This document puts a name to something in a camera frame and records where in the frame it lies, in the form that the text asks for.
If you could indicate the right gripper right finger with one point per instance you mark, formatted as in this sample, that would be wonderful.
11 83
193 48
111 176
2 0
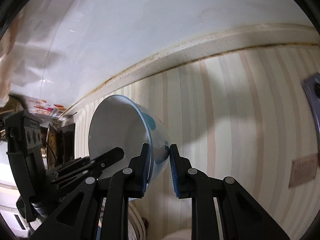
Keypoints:
192 183

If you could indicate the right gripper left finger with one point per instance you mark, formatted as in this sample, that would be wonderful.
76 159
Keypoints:
130 182

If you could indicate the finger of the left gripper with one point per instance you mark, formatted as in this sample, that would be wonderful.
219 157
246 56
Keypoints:
105 165

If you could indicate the white bowl coloured dots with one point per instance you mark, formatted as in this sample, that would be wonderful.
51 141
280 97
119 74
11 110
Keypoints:
120 122

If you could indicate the dark frying pan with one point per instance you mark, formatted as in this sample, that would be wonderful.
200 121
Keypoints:
54 148

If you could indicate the black stove top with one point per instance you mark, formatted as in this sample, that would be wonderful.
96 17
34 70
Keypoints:
65 143

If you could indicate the striped tablecloth with cat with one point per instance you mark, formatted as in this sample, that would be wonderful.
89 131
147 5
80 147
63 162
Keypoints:
245 115

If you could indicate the small brown card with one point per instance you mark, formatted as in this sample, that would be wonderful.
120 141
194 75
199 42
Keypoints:
303 169

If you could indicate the dark smartphone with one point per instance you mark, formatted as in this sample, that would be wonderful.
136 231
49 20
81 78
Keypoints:
311 89

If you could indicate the black camera box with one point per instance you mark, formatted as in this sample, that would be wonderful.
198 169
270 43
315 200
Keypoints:
23 133

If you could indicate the colourful wall sticker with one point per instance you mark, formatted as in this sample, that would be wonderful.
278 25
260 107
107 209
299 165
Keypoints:
44 108

